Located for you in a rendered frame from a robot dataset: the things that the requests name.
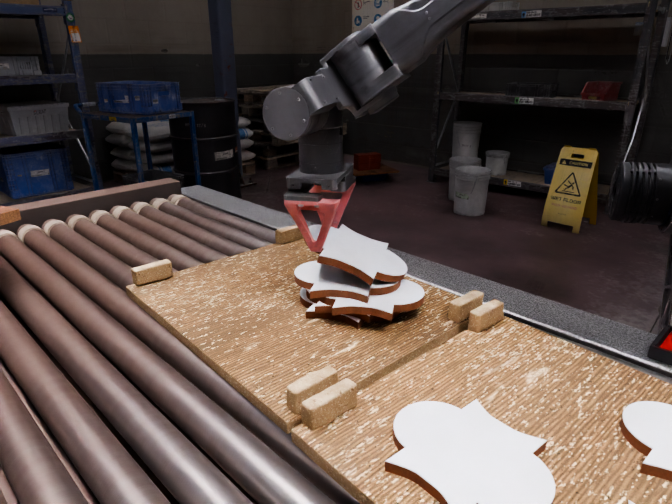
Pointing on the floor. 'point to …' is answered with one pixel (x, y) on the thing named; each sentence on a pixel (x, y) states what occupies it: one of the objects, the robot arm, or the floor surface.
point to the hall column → (225, 63)
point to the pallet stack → (272, 152)
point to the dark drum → (208, 144)
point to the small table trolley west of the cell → (135, 136)
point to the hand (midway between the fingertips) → (323, 235)
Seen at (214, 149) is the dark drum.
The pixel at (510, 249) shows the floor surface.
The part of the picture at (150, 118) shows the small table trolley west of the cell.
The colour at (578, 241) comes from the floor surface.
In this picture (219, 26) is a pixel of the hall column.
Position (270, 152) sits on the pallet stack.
